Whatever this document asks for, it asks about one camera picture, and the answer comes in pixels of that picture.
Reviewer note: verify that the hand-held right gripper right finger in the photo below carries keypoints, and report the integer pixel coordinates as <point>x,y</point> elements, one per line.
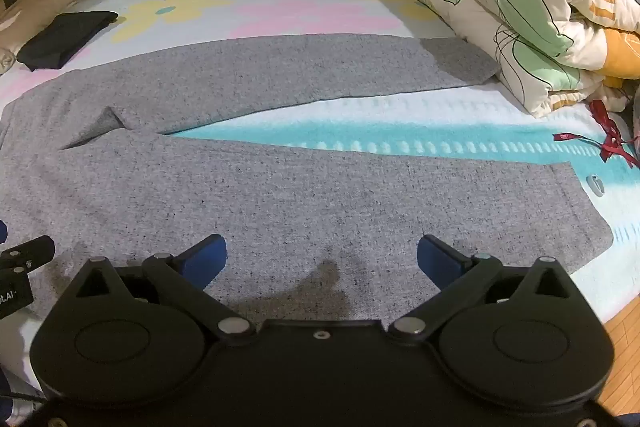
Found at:
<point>436,258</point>

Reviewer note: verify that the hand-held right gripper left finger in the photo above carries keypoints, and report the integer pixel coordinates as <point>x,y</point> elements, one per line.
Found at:
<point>204,258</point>

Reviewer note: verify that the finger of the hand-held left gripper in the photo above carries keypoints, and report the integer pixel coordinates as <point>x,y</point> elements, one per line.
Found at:
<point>35,249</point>

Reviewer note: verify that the grey pants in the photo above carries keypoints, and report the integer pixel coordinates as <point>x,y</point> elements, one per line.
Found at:
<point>300,197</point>

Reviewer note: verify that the black folded cloth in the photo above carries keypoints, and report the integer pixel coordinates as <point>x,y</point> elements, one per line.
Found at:
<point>62,37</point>

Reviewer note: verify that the red ribbon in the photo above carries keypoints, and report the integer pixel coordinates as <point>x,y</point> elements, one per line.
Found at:
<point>598,113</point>

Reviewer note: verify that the floral bed sheet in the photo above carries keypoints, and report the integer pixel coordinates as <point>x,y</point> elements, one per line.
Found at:
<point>300,12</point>

